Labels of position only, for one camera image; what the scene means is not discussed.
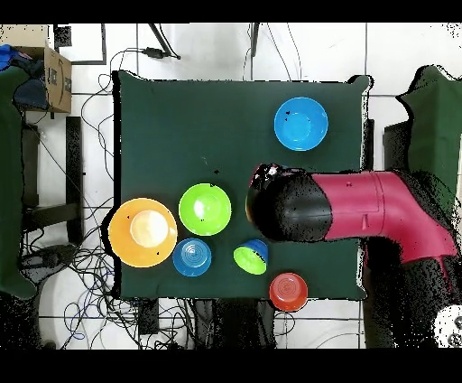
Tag large yellow bowl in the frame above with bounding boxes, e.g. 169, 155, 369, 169
108, 197, 179, 269

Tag cardboard box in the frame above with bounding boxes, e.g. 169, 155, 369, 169
0, 23, 73, 114

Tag small light blue bowl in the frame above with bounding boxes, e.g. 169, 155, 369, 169
171, 237, 213, 278

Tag small green ribbed bowl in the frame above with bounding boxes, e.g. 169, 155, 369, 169
233, 245, 268, 276

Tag red plastic bowl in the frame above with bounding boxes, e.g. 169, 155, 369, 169
268, 272, 310, 313

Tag black power adapter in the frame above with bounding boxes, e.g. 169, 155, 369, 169
142, 46, 181, 61

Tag dark green tablecloth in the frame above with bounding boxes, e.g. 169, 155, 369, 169
113, 70, 373, 300

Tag dark blue bowl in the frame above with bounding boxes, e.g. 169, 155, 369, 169
240, 238, 270, 265

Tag green covered side table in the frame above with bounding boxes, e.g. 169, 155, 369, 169
0, 66, 37, 299
394, 64, 462, 207

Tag large green bowl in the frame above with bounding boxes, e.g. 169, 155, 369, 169
178, 182, 233, 237

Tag dark blue bag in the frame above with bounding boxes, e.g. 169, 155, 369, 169
0, 43, 50, 111

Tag tangled floor cables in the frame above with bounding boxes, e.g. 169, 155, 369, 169
21, 48, 196, 350

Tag large light blue bowl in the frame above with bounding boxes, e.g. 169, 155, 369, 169
273, 96, 329, 152

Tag dark grey pedestal leg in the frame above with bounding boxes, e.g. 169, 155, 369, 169
19, 245, 77, 281

